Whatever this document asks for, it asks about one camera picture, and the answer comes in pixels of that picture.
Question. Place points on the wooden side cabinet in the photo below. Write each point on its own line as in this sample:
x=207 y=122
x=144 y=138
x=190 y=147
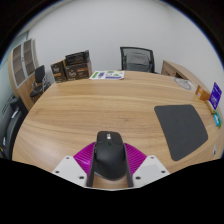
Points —
x=176 y=70

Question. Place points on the blue packet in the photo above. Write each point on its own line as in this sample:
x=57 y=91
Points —
x=216 y=121

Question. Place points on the dark grey mouse pad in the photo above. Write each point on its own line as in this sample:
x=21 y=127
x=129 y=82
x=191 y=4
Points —
x=181 y=131

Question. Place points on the small tan box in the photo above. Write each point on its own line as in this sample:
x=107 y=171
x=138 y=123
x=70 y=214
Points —
x=210 y=106

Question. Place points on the wide brown cardboard box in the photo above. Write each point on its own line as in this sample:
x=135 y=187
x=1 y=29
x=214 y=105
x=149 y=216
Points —
x=78 y=71

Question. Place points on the green packet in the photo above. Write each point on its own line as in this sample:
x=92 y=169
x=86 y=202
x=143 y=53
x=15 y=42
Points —
x=219 y=116

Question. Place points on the black padded office chair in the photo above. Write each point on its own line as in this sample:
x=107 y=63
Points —
x=12 y=126

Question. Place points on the small black visitor chair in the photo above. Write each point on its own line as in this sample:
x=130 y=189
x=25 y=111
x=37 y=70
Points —
x=40 y=80

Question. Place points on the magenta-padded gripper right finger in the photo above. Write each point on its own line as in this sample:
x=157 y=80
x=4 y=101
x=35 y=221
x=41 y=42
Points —
x=136 y=159

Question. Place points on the round grey patterned disc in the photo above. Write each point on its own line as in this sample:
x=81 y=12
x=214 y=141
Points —
x=183 y=83

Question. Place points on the purple standing sign card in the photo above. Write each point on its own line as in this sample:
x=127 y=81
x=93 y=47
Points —
x=215 y=95

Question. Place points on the wooden shelf unit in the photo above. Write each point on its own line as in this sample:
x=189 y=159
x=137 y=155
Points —
x=19 y=78

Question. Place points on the black cardboard box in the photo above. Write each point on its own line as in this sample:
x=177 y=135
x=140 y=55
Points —
x=77 y=57

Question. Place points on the orange-brown small box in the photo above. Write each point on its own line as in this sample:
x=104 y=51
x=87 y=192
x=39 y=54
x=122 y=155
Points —
x=202 y=93

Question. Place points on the small brown cardboard box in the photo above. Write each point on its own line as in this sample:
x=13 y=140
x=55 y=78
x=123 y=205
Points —
x=58 y=72

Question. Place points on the black mesh office chair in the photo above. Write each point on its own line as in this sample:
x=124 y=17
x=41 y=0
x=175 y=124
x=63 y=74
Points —
x=137 y=60

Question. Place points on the white printed paper sheet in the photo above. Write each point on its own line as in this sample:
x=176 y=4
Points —
x=106 y=75

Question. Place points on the black computer mouse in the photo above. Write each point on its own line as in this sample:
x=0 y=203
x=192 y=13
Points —
x=110 y=156

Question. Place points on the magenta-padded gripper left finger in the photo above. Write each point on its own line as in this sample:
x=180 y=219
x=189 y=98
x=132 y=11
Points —
x=83 y=158

